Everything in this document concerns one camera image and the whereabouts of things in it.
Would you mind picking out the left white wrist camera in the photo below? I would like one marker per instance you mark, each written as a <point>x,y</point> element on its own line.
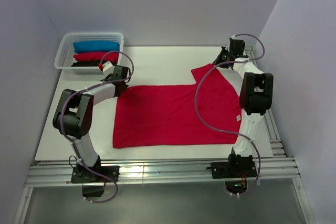
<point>106,67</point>

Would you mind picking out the white perforated plastic basket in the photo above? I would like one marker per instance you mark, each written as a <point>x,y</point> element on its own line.
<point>64,57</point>

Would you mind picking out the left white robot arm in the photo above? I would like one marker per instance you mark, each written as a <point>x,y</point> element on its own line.
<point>73,119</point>

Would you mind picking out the rolled black t shirt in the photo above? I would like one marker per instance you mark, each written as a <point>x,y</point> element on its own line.
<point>94,63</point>

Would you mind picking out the aluminium front rail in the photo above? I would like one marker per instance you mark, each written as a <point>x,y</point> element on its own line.
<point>55,174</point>

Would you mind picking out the rolled blue t shirt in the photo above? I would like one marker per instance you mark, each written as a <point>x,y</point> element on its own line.
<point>95,45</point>

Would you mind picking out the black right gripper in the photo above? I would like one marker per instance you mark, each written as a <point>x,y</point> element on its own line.
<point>218,59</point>

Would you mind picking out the rolled red t shirt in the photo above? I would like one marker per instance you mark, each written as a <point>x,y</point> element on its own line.
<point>96,56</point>

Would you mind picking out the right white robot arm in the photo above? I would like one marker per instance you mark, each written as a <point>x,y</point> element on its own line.
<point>244,160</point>

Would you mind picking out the red t shirt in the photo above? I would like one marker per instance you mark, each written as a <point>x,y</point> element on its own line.
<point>96,56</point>
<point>206,112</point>

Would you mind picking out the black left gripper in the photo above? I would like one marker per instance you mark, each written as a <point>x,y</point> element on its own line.
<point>108,77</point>

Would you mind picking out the aluminium side rail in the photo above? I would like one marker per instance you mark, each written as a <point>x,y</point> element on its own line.
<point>267,138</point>

